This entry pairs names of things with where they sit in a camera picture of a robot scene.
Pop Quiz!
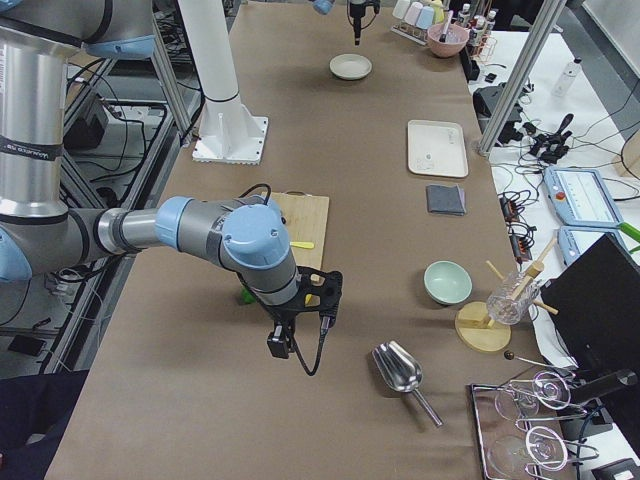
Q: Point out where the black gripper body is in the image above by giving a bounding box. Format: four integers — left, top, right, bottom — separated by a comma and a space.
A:
348, 0, 379, 18
257, 267, 343, 325

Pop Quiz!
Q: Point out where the cream rabbit tray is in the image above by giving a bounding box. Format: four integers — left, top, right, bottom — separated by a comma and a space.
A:
407, 120, 469, 178

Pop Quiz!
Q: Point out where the yellow plastic knife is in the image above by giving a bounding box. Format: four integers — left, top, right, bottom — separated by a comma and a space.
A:
290, 241, 315, 250

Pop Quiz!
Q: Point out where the cream round plate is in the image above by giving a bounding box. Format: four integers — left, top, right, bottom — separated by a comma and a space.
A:
329, 53, 372, 81

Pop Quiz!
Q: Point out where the green lime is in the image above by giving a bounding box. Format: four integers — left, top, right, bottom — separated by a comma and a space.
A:
241, 287, 256, 304

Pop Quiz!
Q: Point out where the white cup rack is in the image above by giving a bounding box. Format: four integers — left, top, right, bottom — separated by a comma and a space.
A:
391, 0, 450, 46

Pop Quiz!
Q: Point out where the bamboo cutting board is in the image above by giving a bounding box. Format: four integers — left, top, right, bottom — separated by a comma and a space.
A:
272, 193, 329, 270

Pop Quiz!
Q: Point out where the steel muddler in bowl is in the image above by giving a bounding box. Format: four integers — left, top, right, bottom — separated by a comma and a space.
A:
439, 10, 454, 43

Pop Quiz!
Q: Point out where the pink bowl with ice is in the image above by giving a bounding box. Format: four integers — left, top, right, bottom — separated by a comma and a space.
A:
427, 23, 469, 58

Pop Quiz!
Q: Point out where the steel scoop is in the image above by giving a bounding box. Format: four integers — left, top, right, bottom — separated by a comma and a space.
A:
372, 340, 444, 428

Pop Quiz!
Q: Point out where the mint green bowl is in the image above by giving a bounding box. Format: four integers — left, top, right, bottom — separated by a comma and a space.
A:
423, 261, 473, 305

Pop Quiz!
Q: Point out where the grey folded cloth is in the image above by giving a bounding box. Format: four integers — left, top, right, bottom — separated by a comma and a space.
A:
426, 184, 466, 216

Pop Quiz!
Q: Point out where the wooden cup tree stand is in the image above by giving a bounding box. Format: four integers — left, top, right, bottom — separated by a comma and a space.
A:
455, 237, 559, 353

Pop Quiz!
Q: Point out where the clear glass cup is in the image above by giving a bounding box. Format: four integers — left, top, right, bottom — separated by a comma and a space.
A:
486, 272, 539, 325

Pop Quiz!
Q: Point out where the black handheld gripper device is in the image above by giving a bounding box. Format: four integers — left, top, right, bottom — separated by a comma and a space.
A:
522, 113, 574, 165

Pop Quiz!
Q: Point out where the blue teach pendant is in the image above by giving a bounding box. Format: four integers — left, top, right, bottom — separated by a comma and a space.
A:
557, 225, 625, 266
543, 166, 623, 228

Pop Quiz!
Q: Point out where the black monitor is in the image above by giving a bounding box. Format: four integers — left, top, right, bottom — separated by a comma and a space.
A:
542, 234, 639, 373

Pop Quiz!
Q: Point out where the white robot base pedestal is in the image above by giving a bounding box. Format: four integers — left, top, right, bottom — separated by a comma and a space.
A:
178, 0, 269, 165

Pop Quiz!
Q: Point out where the aluminium frame post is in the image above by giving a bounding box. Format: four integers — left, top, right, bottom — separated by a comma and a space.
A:
478, 0, 566, 158

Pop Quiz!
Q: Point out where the wire glass rack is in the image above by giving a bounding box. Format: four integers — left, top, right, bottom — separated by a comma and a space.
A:
468, 369, 599, 479

